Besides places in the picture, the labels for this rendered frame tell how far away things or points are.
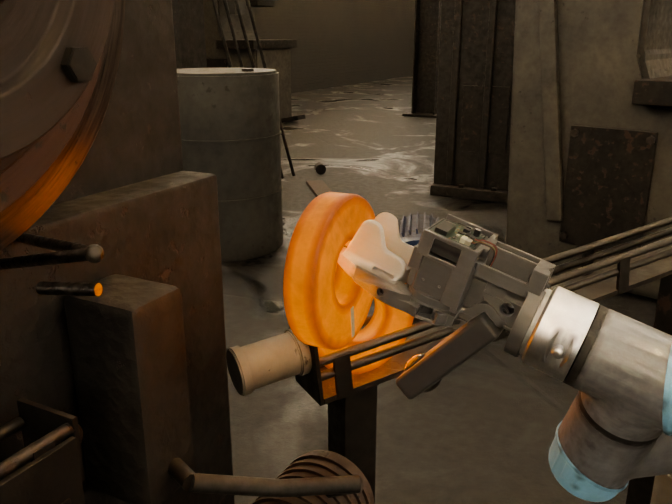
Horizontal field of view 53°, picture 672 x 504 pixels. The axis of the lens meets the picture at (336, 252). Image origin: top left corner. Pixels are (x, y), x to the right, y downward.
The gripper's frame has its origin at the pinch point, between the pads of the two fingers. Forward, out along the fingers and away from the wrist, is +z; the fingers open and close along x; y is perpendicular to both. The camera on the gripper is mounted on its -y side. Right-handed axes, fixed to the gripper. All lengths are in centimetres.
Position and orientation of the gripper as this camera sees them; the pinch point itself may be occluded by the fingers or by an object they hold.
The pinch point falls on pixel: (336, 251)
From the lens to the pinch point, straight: 68.0
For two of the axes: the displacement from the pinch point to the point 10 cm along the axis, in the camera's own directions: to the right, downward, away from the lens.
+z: -8.5, -4.0, 3.3
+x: -4.5, 2.5, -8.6
